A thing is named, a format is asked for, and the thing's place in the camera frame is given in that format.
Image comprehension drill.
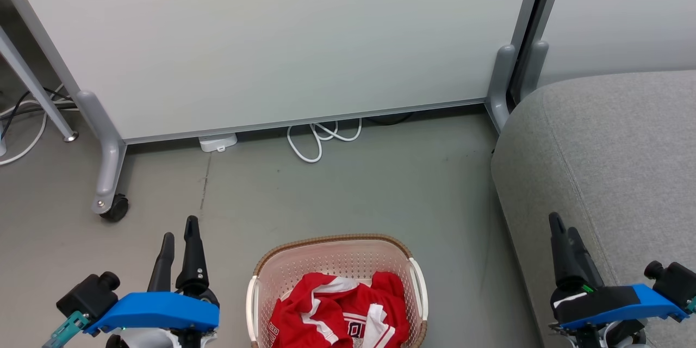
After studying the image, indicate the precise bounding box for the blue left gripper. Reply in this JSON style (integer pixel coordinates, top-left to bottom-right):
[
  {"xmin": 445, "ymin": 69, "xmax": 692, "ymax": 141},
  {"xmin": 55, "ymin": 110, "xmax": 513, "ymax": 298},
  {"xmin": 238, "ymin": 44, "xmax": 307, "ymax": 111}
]
[{"xmin": 84, "ymin": 216, "xmax": 221, "ymax": 348}]

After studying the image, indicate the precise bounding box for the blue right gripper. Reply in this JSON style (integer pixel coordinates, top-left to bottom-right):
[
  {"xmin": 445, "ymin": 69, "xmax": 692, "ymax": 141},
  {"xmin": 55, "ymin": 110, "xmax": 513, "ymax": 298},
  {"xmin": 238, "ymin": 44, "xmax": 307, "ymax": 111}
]
[{"xmin": 549, "ymin": 212, "xmax": 688, "ymax": 348}]

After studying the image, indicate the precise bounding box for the red garment with white stripes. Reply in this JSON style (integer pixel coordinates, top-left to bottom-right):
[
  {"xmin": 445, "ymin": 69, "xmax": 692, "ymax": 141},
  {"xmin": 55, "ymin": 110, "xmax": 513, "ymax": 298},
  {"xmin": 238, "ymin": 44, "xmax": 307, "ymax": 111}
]
[{"xmin": 270, "ymin": 272, "xmax": 361, "ymax": 348}]

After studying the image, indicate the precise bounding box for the grey fabric sofa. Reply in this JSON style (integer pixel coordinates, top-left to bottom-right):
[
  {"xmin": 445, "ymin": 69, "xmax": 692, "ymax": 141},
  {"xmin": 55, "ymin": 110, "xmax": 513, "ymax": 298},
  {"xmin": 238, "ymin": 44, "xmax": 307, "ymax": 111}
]
[{"xmin": 491, "ymin": 70, "xmax": 696, "ymax": 348}]

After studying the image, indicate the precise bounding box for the black caster wheel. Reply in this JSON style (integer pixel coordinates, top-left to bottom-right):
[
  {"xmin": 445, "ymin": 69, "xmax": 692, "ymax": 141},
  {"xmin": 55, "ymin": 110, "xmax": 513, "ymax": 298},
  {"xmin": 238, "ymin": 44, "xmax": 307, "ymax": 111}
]
[{"xmin": 101, "ymin": 194, "xmax": 130, "ymax": 223}]

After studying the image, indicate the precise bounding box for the grey partition foot with caster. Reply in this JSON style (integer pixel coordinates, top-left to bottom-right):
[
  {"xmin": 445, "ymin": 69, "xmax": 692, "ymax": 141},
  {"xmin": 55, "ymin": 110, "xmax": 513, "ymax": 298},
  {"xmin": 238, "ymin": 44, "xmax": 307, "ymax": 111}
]
[{"xmin": 76, "ymin": 90, "xmax": 129, "ymax": 215}]

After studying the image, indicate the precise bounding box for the white power adapter box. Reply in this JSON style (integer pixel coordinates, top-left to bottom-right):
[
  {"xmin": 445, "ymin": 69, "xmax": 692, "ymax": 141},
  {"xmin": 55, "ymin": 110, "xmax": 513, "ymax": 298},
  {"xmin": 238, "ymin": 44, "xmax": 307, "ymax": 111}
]
[{"xmin": 198, "ymin": 133, "xmax": 238, "ymax": 153}]

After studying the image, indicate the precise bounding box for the beige perforated laundry basket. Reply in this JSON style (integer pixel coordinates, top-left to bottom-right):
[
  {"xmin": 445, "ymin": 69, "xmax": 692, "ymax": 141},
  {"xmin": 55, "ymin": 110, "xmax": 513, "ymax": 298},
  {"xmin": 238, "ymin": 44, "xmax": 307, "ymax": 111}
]
[{"xmin": 246, "ymin": 234, "xmax": 429, "ymax": 348}]

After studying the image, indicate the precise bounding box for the grey metal table leg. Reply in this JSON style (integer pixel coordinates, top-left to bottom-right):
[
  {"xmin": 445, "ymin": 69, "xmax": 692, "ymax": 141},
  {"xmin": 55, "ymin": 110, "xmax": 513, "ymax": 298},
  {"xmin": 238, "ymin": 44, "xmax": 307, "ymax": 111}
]
[{"xmin": 0, "ymin": 26, "xmax": 80, "ymax": 144}]

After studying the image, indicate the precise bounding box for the large white partition panel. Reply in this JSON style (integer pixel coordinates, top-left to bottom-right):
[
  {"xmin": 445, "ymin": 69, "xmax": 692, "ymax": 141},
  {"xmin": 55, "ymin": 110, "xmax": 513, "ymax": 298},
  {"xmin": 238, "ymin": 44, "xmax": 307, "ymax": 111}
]
[{"xmin": 0, "ymin": 0, "xmax": 550, "ymax": 145}]

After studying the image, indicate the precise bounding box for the narrow white partition panel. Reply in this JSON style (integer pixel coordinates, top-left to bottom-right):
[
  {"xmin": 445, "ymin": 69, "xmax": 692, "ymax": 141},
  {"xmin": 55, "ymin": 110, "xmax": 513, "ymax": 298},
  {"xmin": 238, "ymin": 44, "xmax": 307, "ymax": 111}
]
[{"xmin": 522, "ymin": 0, "xmax": 696, "ymax": 102}]

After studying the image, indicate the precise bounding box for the teal left camera connector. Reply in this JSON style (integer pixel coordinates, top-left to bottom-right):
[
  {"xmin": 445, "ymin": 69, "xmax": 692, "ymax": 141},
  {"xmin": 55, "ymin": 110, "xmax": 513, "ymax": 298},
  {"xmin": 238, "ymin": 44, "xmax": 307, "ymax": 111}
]
[{"xmin": 42, "ymin": 311, "xmax": 91, "ymax": 348}]

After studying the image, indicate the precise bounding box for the looped white cable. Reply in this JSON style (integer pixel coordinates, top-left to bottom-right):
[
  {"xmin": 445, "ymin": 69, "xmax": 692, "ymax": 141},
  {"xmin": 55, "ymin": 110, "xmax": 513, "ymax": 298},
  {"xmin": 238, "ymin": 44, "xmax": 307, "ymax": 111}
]
[{"xmin": 287, "ymin": 118, "xmax": 363, "ymax": 164}]

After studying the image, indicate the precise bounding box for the long white floor cable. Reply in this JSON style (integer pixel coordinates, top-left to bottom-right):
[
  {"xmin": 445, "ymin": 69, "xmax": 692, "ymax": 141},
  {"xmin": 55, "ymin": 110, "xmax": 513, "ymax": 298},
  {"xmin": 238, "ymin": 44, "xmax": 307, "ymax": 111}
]
[{"xmin": 0, "ymin": 84, "xmax": 67, "ymax": 167}]

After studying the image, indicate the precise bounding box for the black floor cable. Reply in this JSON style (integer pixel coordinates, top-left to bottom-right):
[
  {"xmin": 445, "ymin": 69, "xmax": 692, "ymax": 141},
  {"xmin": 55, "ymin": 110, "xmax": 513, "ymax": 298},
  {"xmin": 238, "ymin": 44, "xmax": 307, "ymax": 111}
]
[{"xmin": 0, "ymin": 87, "xmax": 78, "ymax": 123}]

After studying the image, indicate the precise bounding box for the black cable under partition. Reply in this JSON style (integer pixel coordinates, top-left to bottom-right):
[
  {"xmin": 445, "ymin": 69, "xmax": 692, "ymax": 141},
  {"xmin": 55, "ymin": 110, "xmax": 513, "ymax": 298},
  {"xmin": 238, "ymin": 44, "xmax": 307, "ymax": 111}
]
[{"xmin": 363, "ymin": 113, "xmax": 414, "ymax": 126}]

